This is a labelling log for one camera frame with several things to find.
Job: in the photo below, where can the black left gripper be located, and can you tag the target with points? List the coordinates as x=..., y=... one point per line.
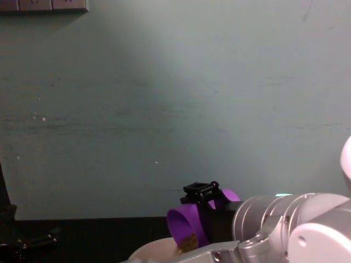
x=7, y=227

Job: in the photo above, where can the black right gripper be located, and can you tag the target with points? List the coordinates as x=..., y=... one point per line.
x=219, y=222

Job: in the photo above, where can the purple plastic scoop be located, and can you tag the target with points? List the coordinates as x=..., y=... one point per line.
x=192, y=216

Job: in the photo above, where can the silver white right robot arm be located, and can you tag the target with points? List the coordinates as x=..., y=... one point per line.
x=274, y=219

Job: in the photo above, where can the brown grains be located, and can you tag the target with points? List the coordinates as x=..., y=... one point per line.
x=188, y=242

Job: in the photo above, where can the black table cloth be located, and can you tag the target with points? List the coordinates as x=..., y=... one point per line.
x=109, y=238

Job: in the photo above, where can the pale round bowl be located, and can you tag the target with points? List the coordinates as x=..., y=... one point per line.
x=153, y=250

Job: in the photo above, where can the pale wall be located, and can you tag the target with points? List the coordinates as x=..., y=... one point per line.
x=175, y=96

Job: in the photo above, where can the grey wall socket panel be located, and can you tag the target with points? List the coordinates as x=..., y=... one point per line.
x=41, y=4

